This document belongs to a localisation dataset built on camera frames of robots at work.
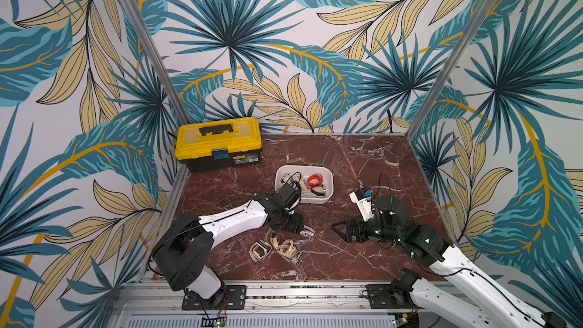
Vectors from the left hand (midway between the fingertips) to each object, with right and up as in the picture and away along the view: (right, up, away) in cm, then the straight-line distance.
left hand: (295, 229), depth 83 cm
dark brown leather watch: (+12, +11, +12) cm, 20 cm away
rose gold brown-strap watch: (-3, +17, +18) cm, 25 cm away
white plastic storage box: (+10, +16, +17) cm, 25 cm away
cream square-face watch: (+4, +15, +17) cm, 23 cm away
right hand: (+14, +6, -12) cm, 19 cm away
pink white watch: (+5, -2, +2) cm, 6 cm away
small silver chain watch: (0, -10, -2) cm, 11 cm away
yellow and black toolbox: (-35, +32, +11) cm, 48 cm away
